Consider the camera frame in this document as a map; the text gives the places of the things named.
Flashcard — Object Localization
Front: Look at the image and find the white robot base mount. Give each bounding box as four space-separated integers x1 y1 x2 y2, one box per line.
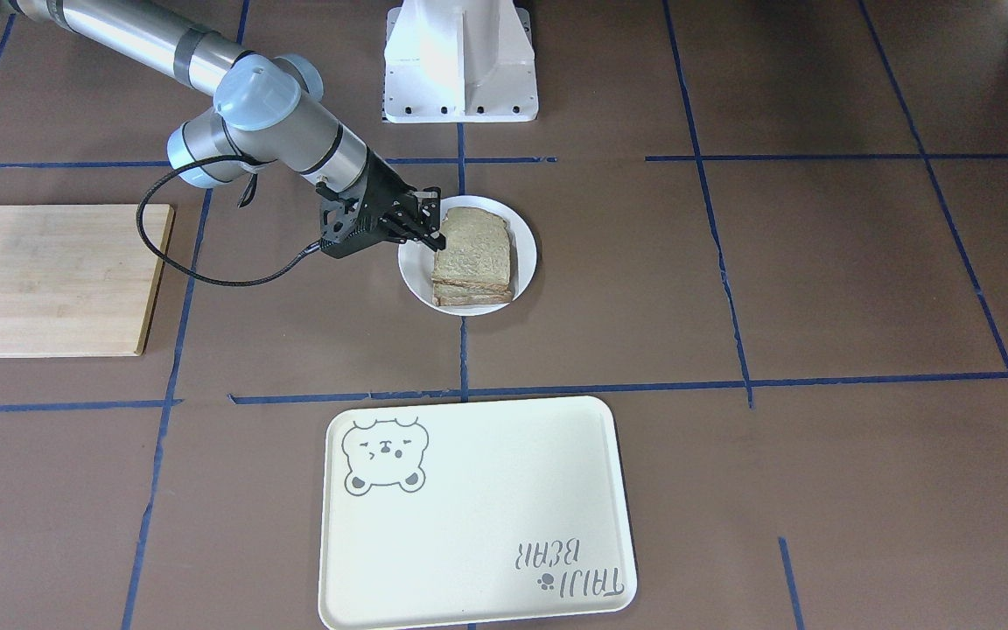
381 1 540 124

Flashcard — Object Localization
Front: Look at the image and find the bread slice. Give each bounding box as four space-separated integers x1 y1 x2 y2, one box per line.
431 283 515 307
431 206 513 292

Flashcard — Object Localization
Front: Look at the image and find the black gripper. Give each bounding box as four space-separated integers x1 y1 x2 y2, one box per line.
316 151 445 259

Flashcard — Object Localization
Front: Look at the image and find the bamboo cutting board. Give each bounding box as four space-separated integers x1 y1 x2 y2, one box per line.
0 204 173 358

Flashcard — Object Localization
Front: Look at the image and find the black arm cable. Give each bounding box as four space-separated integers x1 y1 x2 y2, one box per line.
136 155 323 287

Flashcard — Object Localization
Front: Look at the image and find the cream bear serving tray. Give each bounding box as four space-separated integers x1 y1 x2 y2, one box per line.
318 397 639 629

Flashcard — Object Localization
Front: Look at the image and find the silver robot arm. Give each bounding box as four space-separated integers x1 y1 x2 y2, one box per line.
9 1 445 258

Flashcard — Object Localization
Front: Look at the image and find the white round plate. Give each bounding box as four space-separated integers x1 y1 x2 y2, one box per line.
397 195 539 318

